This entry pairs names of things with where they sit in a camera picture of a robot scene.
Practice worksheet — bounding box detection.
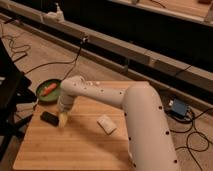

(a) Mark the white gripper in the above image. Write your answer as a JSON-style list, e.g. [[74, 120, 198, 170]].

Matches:
[[57, 101, 72, 128]]

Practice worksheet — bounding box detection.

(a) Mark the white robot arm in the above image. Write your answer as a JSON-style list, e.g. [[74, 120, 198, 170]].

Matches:
[[58, 76, 181, 171]]

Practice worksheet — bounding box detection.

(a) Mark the green frying pan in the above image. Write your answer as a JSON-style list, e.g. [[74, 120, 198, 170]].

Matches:
[[34, 79, 61, 107]]

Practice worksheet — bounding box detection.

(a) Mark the orange carrot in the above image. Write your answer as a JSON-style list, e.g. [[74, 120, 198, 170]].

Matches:
[[40, 83, 57, 96]]

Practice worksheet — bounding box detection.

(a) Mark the white object on ledge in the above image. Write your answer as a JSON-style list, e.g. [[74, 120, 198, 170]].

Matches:
[[45, 3, 65, 22]]

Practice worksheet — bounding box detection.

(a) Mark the blue power box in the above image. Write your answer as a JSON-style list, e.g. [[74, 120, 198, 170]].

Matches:
[[169, 99, 188, 118]]

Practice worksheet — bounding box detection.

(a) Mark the black cable on floor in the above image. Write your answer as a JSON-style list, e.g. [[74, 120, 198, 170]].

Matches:
[[24, 35, 90, 82]]

